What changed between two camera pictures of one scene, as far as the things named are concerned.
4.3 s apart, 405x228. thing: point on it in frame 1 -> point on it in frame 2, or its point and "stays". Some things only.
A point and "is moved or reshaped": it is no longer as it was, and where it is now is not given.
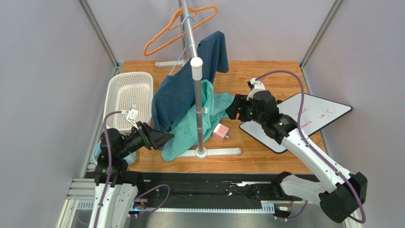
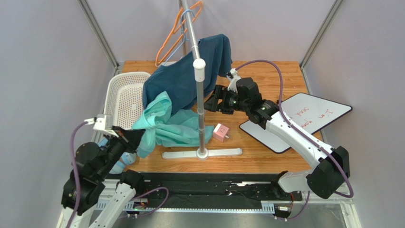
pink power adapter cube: x=220 y=132 stays
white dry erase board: x=316 y=113 stays
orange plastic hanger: x=168 y=28 is moved or reshaped
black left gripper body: x=146 y=136 -> x=128 y=144
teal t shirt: x=215 y=106 is moved or reshaped
